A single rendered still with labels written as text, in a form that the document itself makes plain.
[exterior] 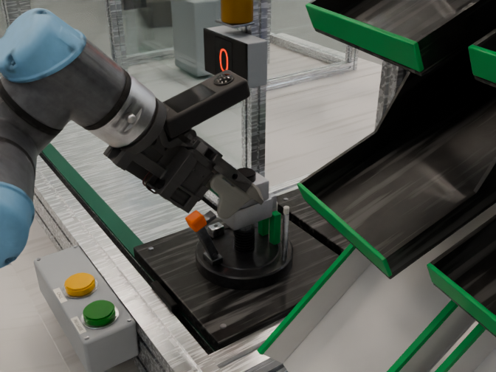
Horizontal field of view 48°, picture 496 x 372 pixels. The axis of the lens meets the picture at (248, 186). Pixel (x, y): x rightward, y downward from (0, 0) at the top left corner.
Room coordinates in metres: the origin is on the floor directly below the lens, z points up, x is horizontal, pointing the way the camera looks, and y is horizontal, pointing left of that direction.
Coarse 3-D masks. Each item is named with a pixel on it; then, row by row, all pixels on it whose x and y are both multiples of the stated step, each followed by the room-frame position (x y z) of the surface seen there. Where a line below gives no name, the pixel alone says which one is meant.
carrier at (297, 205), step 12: (288, 192) 0.86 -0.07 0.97; (288, 204) 0.82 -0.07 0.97; (300, 204) 0.82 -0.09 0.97; (300, 216) 0.78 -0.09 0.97; (312, 216) 0.78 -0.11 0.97; (312, 228) 0.75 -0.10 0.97; (324, 228) 0.74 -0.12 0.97; (324, 240) 0.72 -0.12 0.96; (336, 240) 0.71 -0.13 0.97; (336, 252) 0.70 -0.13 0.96
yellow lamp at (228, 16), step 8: (224, 0) 0.87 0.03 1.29; (232, 0) 0.86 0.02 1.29; (240, 0) 0.86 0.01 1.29; (248, 0) 0.87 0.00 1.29; (224, 8) 0.87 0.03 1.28; (232, 8) 0.86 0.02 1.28; (240, 8) 0.86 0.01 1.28; (248, 8) 0.87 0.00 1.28; (224, 16) 0.87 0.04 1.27; (232, 16) 0.86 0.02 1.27; (240, 16) 0.86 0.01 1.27; (248, 16) 0.87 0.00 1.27
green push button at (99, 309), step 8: (96, 304) 0.56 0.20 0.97; (104, 304) 0.56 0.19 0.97; (112, 304) 0.56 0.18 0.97; (88, 312) 0.55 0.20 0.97; (96, 312) 0.55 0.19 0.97; (104, 312) 0.55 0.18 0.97; (112, 312) 0.55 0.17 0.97; (88, 320) 0.54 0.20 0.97; (96, 320) 0.53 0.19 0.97; (104, 320) 0.54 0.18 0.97
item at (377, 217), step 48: (432, 96) 0.51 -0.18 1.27; (480, 96) 0.51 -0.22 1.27; (384, 144) 0.49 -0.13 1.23; (432, 144) 0.47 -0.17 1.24; (480, 144) 0.45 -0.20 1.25; (336, 192) 0.45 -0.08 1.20; (384, 192) 0.43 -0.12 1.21; (432, 192) 0.41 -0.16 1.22; (480, 192) 0.37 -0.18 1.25; (384, 240) 0.38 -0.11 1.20; (432, 240) 0.36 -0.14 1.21
